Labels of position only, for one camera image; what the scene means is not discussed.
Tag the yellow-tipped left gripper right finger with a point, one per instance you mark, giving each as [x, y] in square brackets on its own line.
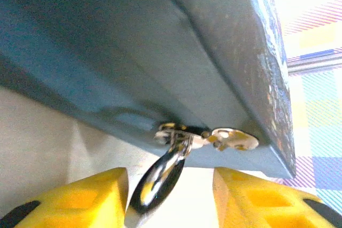
[267, 204]

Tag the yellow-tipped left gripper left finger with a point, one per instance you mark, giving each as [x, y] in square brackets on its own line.
[74, 204]

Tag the blue box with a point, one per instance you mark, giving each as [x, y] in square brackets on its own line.
[133, 51]

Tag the aluminium frame post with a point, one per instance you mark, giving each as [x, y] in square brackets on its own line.
[315, 62]

